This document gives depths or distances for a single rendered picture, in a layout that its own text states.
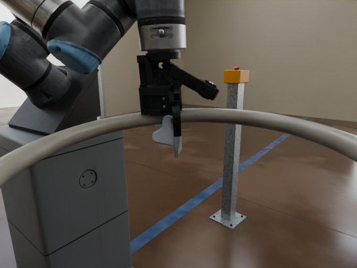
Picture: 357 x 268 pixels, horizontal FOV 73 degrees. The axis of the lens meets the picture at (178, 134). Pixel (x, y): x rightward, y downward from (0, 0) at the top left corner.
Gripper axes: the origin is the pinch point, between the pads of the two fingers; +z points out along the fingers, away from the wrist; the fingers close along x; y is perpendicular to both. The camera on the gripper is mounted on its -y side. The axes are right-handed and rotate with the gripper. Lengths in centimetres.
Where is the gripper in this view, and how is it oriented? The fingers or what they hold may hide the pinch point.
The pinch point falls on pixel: (179, 147)
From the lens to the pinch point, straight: 54.0
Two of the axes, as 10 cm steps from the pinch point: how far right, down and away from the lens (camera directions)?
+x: 0.3, 3.2, -9.5
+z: 0.5, 9.5, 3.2
